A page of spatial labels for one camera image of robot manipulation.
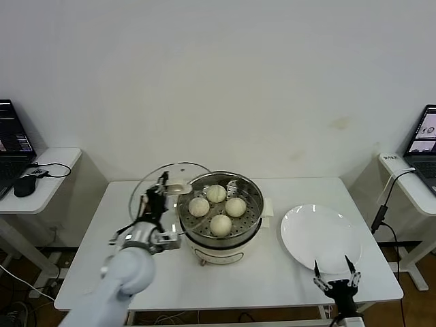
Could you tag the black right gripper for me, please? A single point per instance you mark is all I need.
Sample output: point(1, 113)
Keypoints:
point(340, 293)

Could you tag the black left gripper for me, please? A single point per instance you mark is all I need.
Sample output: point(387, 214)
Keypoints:
point(156, 206)

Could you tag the white steamed baozi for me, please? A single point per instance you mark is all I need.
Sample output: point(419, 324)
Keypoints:
point(217, 193)
point(198, 206)
point(220, 225)
point(235, 206)

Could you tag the stainless steel steamer basket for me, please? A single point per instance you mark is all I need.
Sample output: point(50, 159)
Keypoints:
point(245, 225)

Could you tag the white round plate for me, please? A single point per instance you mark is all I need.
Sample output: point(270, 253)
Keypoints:
point(313, 231)

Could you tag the white side table with mouse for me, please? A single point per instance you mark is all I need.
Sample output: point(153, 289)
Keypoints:
point(85, 190)

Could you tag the white electric cooker base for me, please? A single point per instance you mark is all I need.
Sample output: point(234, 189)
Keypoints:
point(221, 253)

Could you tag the black computer mouse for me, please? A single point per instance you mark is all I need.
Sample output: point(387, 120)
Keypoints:
point(24, 186)

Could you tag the white labelled power strip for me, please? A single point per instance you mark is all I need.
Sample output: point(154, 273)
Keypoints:
point(390, 157)

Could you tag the black laptop with dark screen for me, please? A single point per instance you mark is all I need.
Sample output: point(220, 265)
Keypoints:
point(13, 136)

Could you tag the black laptop with pink screen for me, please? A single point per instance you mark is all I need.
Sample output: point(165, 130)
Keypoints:
point(424, 136)

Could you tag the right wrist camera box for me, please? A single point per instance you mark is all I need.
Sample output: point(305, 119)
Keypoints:
point(352, 322)

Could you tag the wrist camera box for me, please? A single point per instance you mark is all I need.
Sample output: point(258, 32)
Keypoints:
point(167, 240)
point(352, 322)

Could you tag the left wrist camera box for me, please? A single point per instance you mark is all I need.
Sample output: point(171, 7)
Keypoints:
point(167, 240)

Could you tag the white table frame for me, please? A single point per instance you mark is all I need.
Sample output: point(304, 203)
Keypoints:
point(289, 323)

